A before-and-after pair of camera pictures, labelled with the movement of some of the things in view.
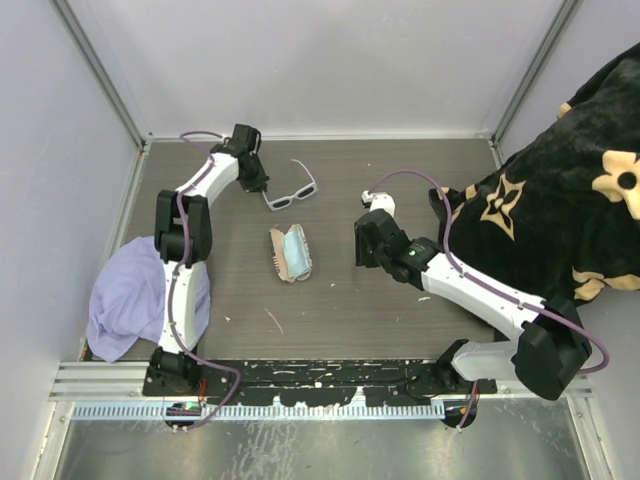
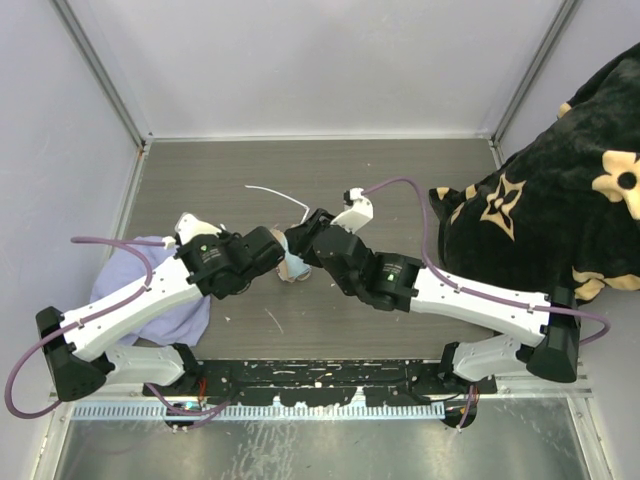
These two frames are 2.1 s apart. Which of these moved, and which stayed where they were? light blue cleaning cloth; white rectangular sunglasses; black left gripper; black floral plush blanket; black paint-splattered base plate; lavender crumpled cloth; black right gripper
Moved: black left gripper; white rectangular sunglasses; black right gripper
Stayed: black paint-splattered base plate; light blue cleaning cloth; lavender crumpled cloth; black floral plush blanket
